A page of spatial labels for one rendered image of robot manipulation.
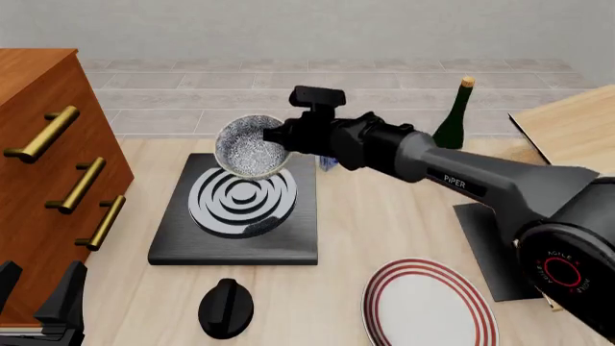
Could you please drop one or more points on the round black stove knob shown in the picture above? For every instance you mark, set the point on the round black stove knob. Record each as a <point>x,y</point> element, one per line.
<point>226,310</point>

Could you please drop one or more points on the red-brown wooden cabinet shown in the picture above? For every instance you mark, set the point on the red-brown wooden cabinet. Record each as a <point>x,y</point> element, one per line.
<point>33,202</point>

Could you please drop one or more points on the flat black stove plate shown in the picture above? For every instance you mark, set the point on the flat black stove plate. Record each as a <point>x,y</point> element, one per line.
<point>240,230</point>

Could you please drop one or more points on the white plate with red rings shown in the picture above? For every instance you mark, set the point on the white plate with red rings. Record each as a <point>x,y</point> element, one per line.
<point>423,306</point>

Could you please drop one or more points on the blue-white patterned bowl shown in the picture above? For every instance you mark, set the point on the blue-white patterned bowl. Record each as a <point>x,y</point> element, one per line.
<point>242,151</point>

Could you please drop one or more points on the small blue-white object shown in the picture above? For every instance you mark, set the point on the small blue-white object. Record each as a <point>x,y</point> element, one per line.
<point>329,164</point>

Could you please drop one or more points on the dark green wine bottle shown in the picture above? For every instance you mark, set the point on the dark green wine bottle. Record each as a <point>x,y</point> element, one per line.
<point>451,129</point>

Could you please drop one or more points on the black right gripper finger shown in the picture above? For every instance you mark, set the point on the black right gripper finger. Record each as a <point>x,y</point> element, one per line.
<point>275,135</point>

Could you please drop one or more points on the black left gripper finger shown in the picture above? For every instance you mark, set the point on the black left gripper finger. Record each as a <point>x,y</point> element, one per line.
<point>8,281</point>
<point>67,299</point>

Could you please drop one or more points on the pale wooden board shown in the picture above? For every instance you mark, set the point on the pale wooden board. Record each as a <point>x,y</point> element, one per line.
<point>572,129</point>

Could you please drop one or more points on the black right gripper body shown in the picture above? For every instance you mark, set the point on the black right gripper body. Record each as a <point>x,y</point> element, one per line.
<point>307,137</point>

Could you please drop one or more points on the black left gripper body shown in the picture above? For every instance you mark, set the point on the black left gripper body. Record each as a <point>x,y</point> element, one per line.
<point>43,335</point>

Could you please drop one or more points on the grey and black right arm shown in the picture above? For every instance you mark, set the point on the grey and black right arm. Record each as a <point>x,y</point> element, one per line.
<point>499,182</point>

